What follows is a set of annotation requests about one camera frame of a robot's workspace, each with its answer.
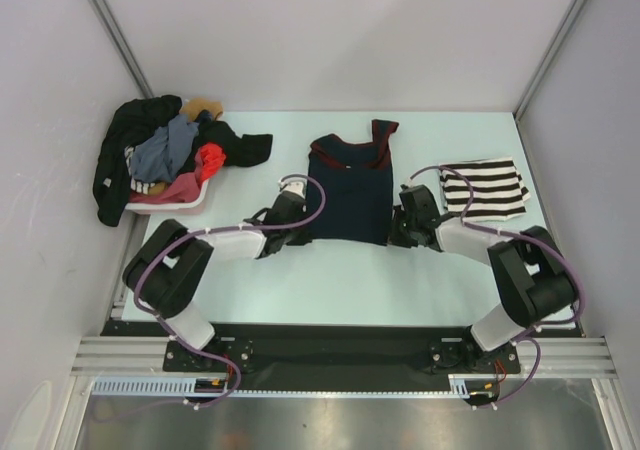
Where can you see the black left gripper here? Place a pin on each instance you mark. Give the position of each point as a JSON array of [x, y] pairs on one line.
[[303, 239]]

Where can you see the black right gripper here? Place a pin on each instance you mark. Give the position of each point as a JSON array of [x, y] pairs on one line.
[[395, 238]]

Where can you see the navy maroon garment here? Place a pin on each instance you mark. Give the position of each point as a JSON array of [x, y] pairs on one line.
[[358, 183]]

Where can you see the black white striped tank top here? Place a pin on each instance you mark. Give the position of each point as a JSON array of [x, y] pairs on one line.
[[494, 187]]

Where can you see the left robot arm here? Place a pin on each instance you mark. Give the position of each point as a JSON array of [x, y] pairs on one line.
[[165, 273]]

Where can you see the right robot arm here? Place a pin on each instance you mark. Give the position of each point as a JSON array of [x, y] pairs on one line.
[[531, 276]]

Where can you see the red garment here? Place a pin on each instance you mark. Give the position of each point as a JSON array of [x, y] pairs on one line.
[[210, 158]]

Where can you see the pink plastic basket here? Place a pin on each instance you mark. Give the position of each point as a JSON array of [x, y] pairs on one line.
[[193, 208]]

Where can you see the pink garment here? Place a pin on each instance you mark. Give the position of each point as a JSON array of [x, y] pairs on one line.
[[185, 189]]

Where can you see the grey blue garment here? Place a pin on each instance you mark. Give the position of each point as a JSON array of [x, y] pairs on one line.
[[159, 158]]

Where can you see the tan garment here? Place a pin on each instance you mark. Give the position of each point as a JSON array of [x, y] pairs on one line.
[[193, 107]]

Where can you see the black garment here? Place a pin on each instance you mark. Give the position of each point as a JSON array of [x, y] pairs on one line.
[[136, 121]]

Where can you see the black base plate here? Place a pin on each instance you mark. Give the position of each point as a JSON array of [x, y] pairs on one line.
[[265, 349]]

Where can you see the white slotted cable duct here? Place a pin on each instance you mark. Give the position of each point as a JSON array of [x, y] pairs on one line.
[[289, 383]]

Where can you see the aluminium frame rail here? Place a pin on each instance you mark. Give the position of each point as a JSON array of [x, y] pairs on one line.
[[120, 356]]

